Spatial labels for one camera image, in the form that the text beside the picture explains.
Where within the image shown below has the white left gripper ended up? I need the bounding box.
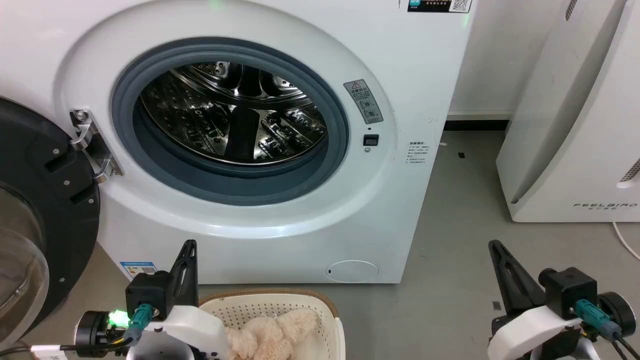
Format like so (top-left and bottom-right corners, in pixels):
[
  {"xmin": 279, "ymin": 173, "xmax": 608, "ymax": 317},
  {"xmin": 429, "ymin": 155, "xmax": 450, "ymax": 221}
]
[{"xmin": 126, "ymin": 239, "xmax": 231, "ymax": 360}]

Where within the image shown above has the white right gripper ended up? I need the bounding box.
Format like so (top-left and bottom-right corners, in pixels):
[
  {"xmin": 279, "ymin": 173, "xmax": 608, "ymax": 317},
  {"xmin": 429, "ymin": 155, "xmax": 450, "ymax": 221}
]
[{"xmin": 487, "ymin": 239, "xmax": 584, "ymax": 360}]

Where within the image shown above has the cream fluffy plush toy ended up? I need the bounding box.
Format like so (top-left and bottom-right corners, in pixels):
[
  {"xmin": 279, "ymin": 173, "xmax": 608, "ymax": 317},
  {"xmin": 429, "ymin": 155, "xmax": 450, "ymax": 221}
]
[{"xmin": 224, "ymin": 307, "xmax": 321, "ymax": 360}]

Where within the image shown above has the silver metal door hinge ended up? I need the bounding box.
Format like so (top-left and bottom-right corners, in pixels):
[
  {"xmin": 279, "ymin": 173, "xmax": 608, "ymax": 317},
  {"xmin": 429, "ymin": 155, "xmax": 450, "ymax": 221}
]
[{"xmin": 69, "ymin": 108, "xmax": 124, "ymax": 184}]

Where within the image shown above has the stainless steel washing machine drum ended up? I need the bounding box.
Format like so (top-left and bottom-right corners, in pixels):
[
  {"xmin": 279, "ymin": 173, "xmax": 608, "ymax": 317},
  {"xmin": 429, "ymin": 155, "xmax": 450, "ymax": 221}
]
[{"xmin": 139, "ymin": 61, "xmax": 329, "ymax": 166}]

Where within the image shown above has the black washing machine door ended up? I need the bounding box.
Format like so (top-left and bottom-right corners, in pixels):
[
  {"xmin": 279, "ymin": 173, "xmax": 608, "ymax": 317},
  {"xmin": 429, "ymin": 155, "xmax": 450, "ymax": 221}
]
[{"xmin": 0, "ymin": 96, "xmax": 101, "ymax": 351}]

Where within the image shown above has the blue energy label sticker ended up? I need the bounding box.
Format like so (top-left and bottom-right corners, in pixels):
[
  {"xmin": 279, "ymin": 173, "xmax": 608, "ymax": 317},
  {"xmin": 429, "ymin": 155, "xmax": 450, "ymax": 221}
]
[{"xmin": 119, "ymin": 260, "xmax": 159, "ymax": 282}]

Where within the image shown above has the cream perforated laundry basket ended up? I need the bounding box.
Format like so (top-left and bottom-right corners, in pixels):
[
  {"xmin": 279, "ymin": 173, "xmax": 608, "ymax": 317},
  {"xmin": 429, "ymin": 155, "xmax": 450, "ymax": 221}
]
[{"xmin": 198, "ymin": 288, "xmax": 346, "ymax": 360}]

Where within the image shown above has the small printed text label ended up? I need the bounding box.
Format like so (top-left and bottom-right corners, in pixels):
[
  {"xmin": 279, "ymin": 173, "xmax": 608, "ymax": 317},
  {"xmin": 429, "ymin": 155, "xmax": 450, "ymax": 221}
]
[{"xmin": 406, "ymin": 140, "xmax": 430, "ymax": 165}]

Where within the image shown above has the oval white filter cover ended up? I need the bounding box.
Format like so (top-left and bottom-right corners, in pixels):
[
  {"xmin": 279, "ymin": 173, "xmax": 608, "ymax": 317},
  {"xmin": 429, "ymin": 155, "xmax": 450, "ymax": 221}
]
[{"xmin": 326, "ymin": 259, "xmax": 379, "ymax": 284}]

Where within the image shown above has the grey rubber door gasket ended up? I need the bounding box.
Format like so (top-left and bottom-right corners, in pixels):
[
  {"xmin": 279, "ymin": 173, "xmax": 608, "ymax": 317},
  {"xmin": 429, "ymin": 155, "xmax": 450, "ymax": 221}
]
[{"xmin": 110, "ymin": 37, "xmax": 350, "ymax": 207}]

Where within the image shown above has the white air purifier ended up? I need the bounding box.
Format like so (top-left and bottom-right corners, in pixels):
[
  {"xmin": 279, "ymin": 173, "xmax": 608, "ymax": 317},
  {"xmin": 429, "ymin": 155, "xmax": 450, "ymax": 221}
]
[{"xmin": 495, "ymin": 0, "xmax": 640, "ymax": 223}]

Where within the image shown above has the white front-load washing machine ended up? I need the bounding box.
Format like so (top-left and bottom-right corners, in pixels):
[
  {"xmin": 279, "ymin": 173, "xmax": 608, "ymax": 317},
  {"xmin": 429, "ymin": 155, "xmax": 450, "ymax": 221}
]
[{"xmin": 0, "ymin": 0, "xmax": 475, "ymax": 285}]

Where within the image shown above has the grey warning sticker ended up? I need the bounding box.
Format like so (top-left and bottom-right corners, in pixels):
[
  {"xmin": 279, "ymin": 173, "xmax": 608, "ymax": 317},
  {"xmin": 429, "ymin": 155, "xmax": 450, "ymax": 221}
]
[{"xmin": 343, "ymin": 79, "xmax": 384, "ymax": 125}]

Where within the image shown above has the dark QR code label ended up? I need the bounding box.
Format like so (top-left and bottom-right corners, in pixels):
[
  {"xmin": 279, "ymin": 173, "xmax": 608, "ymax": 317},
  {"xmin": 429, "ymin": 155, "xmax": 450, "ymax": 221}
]
[{"xmin": 407, "ymin": 0, "xmax": 473, "ymax": 14}]

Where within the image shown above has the right arm cable green plug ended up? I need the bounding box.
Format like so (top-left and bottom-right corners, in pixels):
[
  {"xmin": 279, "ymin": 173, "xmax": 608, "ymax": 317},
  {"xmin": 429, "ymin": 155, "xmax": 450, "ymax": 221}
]
[{"xmin": 574, "ymin": 299, "xmax": 640, "ymax": 360}]

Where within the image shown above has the white power cable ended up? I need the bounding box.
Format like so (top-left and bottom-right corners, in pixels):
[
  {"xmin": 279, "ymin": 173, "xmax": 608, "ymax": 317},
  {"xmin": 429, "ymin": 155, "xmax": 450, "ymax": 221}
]
[{"xmin": 612, "ymin": 221, "xmax": 640, "ymax": 262}]

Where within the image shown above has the black wall baseboard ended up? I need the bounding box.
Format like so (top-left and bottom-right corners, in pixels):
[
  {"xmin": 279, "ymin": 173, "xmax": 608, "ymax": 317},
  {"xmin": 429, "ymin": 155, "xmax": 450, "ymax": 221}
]
[{"xmin": 443, "ymin": 119, "xmax": 511, "ymax": 132}]

